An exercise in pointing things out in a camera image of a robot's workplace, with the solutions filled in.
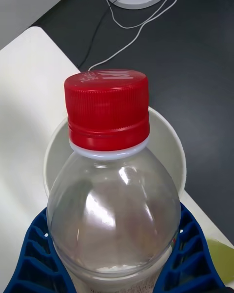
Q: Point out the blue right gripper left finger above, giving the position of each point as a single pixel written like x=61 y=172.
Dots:
x=36 y=268

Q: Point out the clear bottle with red cap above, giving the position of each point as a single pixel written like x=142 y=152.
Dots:
x=109 y=212

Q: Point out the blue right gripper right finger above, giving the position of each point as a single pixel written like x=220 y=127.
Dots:
x=192 y=261

